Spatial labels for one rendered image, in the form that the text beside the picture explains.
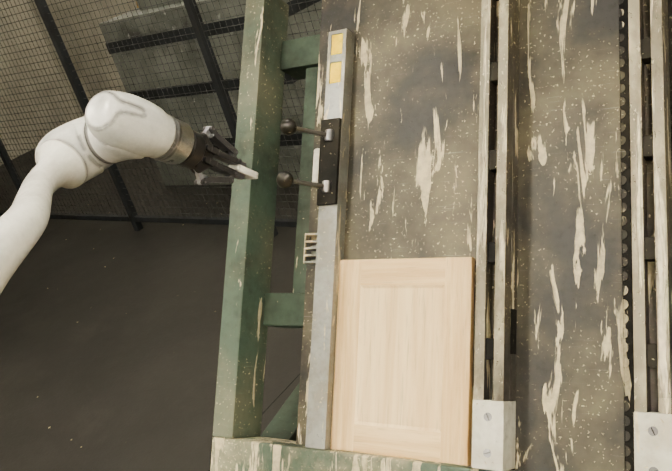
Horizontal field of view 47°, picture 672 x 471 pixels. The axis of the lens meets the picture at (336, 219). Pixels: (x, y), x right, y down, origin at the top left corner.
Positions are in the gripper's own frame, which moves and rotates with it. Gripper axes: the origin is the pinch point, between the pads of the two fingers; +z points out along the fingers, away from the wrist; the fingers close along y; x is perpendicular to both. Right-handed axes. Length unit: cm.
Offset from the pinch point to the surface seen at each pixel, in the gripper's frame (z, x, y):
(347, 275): 17.5, 19.1, 19.3
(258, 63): 12.0, -10.6, -31.3
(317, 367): 16.1, 15.3, 39.9
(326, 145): 13.2, 12.0, -9.6
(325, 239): 15.0, 13.8, 11.8
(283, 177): 2.8, 9.1, 0.7
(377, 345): 18.5, 28.1, 33.7
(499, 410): 14, 58, 43
